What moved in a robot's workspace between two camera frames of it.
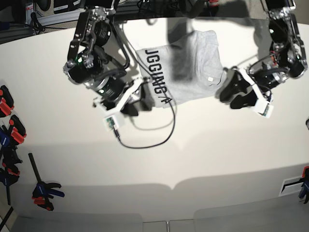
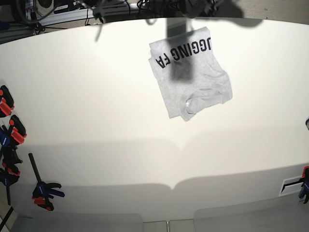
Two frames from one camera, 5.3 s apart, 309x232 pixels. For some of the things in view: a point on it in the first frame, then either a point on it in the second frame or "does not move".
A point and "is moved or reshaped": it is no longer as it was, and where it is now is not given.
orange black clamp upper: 7,102 does not move
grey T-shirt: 189,67 is moved or reshaped
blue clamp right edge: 304,190 does not move
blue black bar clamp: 43,190 does not move
